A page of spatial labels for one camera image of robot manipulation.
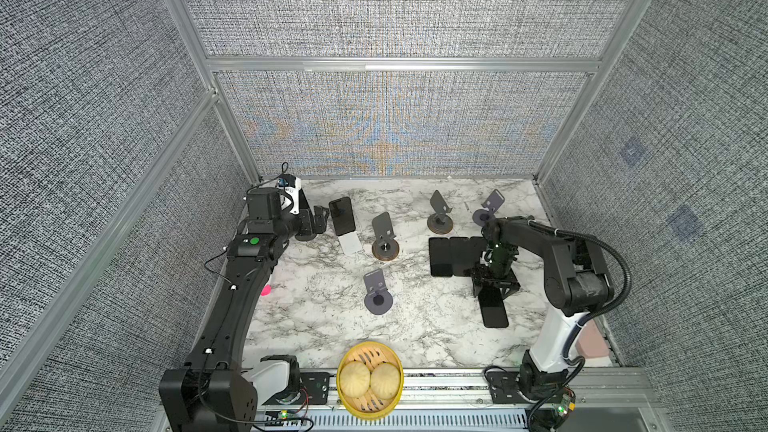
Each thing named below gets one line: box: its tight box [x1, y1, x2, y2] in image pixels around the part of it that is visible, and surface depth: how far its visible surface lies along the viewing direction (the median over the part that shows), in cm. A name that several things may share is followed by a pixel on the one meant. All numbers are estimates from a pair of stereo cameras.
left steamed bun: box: [339, 360, 371, 398], surface depth 71 cm
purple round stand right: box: [472, 189, 505, 227], surface depth 105 cm
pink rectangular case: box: [575, 319, 609, 359], surface depth 80 cm
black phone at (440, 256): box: [428, 237, 453, 277], surface depth 100 cm
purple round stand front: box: [363, 268, 393, 316], surface depth 88 cm
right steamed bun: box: [370, 362, 401, 400], surface depth 71 cm
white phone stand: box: [338, 231, 363, 255], surface depth 102 cm
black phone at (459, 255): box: [450, 237, 470, 276], surface depth 102 cm
